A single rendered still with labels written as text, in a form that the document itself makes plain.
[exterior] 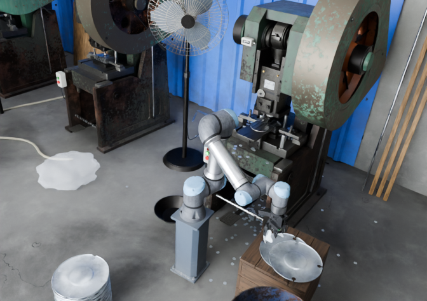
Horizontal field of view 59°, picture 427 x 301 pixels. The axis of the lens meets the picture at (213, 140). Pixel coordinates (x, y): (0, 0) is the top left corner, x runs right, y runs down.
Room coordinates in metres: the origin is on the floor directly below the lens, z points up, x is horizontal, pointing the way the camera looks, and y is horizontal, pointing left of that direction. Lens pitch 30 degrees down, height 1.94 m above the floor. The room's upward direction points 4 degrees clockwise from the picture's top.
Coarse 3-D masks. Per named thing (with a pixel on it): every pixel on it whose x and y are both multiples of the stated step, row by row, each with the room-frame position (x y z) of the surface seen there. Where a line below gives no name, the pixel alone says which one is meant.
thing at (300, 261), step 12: (288, 240) 1.62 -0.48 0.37; (276, 252) 1.52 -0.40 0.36; (288, 252) 1.52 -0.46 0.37; (300, 252) 1.54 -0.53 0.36; (312, 252) 1.54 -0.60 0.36; (276, 264) 1.44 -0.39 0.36; (288, 264) 1.44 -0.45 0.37; (300, 264) 1.44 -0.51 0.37; (312, 264) 1.46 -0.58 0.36; (288, 276) 1.36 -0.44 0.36; (300, 276) 1.37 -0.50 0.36; (312, 276) 1.37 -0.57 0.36
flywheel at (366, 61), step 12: (372, 12) 2.21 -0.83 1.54; (360, 24) 2.16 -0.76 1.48; (372, 24) 2.26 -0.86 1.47; (372, 36) 2.28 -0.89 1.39; (348, 48) 2.01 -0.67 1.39; (360, 48) 1.99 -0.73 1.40; (372, 48) 2.27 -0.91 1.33; (348, 60) 1.98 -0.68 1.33; (360, 60) 1.94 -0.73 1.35; (372, 60) 2.01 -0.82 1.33; (348, 72) 2.18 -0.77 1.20; (360, 72) 1.96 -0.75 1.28; (348, 84) 2.21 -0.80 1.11; (348, 96) 2.15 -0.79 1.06
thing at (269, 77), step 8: (264, 64) 2.30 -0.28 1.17; (272, 64) 2.28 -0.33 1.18; (280, 64) 2.27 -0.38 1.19; (264, 72) 2.26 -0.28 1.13; (272, 72) 2.23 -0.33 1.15; (264, 80) 2.25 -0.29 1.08; (272, 80) 2.22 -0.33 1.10; (264, 88) 2.25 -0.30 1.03; (272, 88) 2.21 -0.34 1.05; (264, 96) 2.24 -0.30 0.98; (272, 96) 2.21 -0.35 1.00; (264, 104) 2.20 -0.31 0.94; (272, 104) 2.19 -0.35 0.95; (280, 104) 2.22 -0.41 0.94
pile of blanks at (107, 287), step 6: (108, 282) 1.36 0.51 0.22; (102, 288) 1.30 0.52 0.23; (108, 288) 1.35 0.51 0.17; (54, 294) 1.27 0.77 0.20; (96, 294) 1.28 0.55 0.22; (102, 294) 1.30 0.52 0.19; (108, 294) 1.34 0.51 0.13; (60, 300) 1.23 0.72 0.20; (66, 300) 1.23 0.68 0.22; (72, 300) 1.22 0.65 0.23; (78, 300) 1.22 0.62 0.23; (84, 300) 1.23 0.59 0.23; (90, 300) 1.25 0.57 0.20; (96, 300) 1.26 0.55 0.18; (102, 300) 1.30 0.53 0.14; (108, 300) 1.33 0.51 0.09
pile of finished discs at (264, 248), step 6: (288, 234) 1.68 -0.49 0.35; (276, 240) 1.62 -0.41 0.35; (282, 240) 1.63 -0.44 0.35; (294, 240) 1.63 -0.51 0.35; (300, 240) 1.64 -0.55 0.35; (264, 246) 1.57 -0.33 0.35; (270, 246) 1.57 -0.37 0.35; (264, 252) 1.52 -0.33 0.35; (264, 258) 1.48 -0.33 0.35; (270, 264) 1.44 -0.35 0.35
